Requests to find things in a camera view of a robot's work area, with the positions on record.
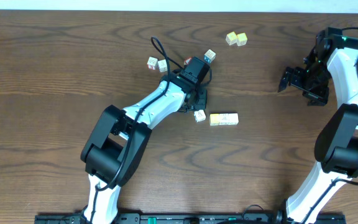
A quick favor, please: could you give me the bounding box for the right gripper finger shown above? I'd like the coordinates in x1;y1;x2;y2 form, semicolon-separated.
278;67;294;93
306;92;328;106

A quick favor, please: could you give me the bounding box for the wooden A block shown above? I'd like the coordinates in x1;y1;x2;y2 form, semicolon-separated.
194;110;206;123

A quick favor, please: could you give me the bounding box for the yellow top block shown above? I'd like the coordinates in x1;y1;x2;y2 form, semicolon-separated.
209;114;220;126

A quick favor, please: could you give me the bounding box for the yellow block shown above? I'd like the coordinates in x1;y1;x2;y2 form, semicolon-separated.
236;32;248;46
226;32;237;45
209;114;220;126

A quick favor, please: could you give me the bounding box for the wooden block with figure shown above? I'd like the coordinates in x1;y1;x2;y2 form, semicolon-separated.
219;113;230;125

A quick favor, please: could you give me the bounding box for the wooden block with M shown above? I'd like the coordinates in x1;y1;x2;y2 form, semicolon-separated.
228;113;239;125

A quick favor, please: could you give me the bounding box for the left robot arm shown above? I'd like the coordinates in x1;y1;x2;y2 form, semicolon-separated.
80;57;212;223

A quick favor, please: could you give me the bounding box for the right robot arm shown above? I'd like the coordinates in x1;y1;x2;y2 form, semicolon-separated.
272;27;358;223

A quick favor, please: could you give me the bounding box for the red A letter block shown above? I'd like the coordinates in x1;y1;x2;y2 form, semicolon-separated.
184;57;192;65

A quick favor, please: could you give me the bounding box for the blue sided letter block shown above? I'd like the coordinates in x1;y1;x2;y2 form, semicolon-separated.
204;49;216;63

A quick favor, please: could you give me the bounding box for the plain wooden block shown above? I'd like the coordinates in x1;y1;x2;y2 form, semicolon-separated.
157;60;168;73

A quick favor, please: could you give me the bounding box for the yellow block far right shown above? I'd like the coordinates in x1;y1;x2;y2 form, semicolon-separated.
236;32;248;46

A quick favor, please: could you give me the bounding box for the red sided block far left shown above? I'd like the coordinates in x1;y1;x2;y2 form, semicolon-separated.
147;57;158;70

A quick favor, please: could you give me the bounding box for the yellow block far left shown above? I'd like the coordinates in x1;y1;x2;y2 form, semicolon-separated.
226;32;237;45

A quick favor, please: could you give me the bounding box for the left black cable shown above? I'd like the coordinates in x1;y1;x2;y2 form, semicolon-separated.
88;36;185;224

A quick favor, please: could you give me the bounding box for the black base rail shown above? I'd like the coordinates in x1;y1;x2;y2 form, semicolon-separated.
34;212;347;224

